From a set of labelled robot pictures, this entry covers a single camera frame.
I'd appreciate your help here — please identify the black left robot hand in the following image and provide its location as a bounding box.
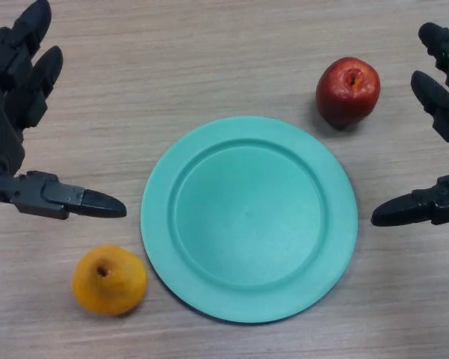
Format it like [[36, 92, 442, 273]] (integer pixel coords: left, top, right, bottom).
[[0, 0, 128, 233]]

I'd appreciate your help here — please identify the yellow pear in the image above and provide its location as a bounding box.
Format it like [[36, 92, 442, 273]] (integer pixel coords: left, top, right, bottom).
[[72, 244, 149, 317]]

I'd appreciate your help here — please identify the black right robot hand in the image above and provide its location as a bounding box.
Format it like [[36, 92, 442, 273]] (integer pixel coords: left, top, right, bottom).
[[370, 22, 449, 228]]

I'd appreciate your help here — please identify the green round plate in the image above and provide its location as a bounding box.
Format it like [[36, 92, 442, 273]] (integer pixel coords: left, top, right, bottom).
[[140, 116, 359, 325]]

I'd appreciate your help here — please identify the red apple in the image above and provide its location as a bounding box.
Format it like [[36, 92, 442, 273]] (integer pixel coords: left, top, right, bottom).
[[315, 56, 382, 130]]

